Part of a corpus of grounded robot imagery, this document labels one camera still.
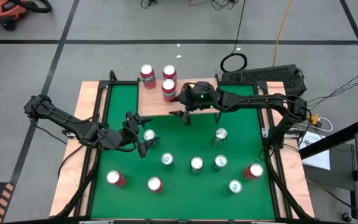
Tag black coiled cable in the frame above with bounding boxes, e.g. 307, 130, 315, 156
219, 0, 249, 73

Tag white power cord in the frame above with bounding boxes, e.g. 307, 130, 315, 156
317, 116, 334, 133

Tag black desk beam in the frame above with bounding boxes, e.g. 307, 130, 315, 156
299, 118, 358, 160

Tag blue Red Bull can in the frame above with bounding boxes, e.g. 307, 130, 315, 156
160, 152, 176, 170

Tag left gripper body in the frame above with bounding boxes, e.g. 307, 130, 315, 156
116, 111, 142, 153

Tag yellow cable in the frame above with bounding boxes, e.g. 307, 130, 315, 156
272, 0, 293, 68

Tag green Sprite can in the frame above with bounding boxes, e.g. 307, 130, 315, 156
143, 129, 160, 149
189, 156, 204, 175
212, 128, 229, 148

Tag green can lower right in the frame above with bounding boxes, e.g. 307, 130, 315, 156
224, 179, 243, 196

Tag black floor cables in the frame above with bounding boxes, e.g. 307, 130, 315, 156
140, 0, 167, 9
188, 0, 241, 12

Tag green can centre right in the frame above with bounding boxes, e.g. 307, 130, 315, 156
211, 154, 229, 173

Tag white printed paper sheet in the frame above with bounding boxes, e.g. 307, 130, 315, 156
298, 130, 331, 171

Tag wooden shelf with black legs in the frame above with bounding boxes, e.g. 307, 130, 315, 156
135, 77, 223, 128

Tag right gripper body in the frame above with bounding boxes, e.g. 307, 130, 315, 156
178, 81, 222, 112

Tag black vacuum hose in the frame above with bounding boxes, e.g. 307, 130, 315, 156
11, 0, 52, 14

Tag green table mat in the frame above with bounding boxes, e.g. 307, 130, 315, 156
90, 83, 276, 220

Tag orange shop vacuum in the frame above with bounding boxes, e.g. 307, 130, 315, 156
0, 0, 29, 32

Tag red Fanta can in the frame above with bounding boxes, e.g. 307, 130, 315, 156
147, 176, 164, 194
242, 162, 264, 181
161, 78, 177, 103
106, 169, 127, 188
162, 64, 178, 82
139, 63, 157, 90

